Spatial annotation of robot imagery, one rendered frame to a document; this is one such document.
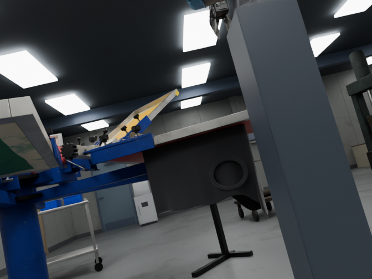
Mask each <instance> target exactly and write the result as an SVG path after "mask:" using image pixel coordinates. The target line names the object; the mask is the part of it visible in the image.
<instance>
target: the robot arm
mask: <svg viewBox="0 0 372 279"><path fill-rule="evenodd" d="M233 1H234V7H233V15H234V12H235V9H236V8H239V7H244V6H249V5H252V4H256V3H261V2H266V1H271V0H233ZM187 2H188V4H189V5H190V7H191V9H193V10H195V11H196V10H199V9H202V8H206V7H208V6H209V24H210V26H211V28H212V30H213V31H214V33H215V35H216V36H217V37H218V38H219V39H220V34H219V29H218V26H219V22H220V19H222V20H224V19H225V20H224V25H225V26H226V27H227V31H229V28H230V24H231V15H230V14H229V13H228V12H229V5H228V2H227V0H224V1H223V0H187Z"/></svg>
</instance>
